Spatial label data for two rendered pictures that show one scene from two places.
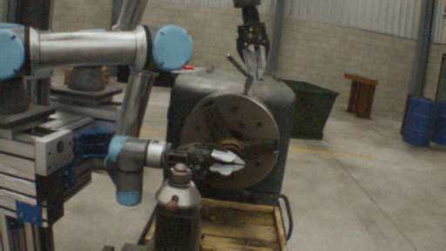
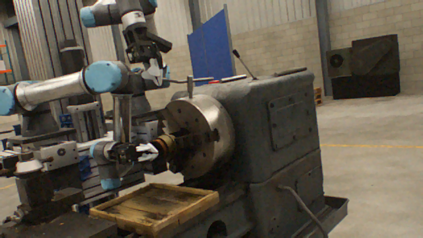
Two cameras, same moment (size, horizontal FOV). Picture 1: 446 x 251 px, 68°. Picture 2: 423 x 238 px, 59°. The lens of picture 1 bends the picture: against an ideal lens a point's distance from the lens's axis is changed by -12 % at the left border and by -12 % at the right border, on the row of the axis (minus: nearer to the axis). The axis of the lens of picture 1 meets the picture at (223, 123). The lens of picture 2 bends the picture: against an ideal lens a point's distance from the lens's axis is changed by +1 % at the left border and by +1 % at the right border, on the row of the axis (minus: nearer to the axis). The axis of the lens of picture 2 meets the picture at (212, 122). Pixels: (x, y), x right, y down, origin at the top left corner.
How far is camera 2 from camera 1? 1.06 m
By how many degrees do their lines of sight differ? 41
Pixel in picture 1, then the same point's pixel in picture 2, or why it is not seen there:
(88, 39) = (51, 82)
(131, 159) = (98, 156)
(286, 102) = (240, 96)
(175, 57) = (102, 82)
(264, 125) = (199, 119)
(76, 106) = not seen: hidden behind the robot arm
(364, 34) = not seen: outside the picture
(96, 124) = (139, 137)
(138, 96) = (117, 112)
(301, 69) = not seen: outside the picture
